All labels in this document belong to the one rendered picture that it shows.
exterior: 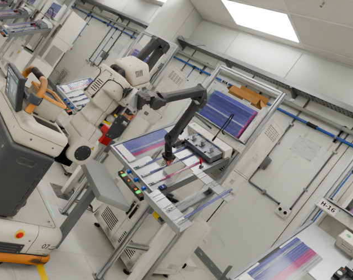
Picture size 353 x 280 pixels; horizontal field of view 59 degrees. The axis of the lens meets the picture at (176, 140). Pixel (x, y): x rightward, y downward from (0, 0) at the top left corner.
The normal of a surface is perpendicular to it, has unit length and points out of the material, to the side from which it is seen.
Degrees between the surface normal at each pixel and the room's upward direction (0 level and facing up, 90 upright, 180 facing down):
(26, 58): 90
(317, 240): 44
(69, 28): 90
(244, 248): 90
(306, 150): 90
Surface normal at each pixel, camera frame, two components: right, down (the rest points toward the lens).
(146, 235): -0.56, -0.37
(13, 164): 0.57, 0.46
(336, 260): 0.03, -0.83
